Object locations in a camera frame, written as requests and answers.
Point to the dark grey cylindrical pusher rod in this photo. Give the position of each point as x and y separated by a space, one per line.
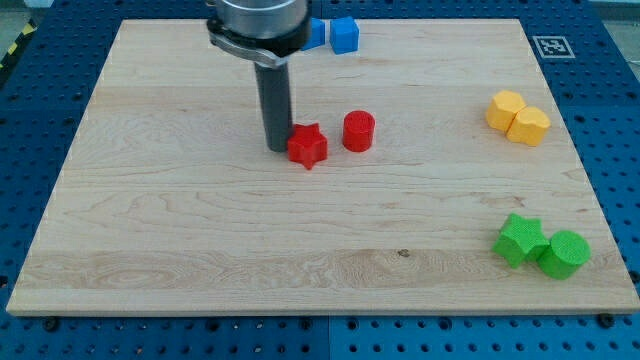
275 102

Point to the red cylinder block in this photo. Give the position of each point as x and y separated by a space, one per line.
358 130

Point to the blue block behind arm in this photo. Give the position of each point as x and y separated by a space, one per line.
317 36

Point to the red star block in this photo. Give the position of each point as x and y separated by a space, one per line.
307 145

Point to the blue cube block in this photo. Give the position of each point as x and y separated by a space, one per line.
344 35

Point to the light wooden board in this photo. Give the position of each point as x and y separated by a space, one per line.
169 203

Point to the yellow hexagon block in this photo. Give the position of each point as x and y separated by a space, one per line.
503 108

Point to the yellow heart block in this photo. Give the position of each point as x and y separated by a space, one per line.
529 126

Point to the white fiducial marker tag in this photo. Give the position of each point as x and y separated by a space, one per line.
553 47

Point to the green star block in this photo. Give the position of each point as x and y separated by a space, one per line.
520 240

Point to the green cylinder block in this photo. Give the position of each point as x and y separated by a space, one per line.
566 253

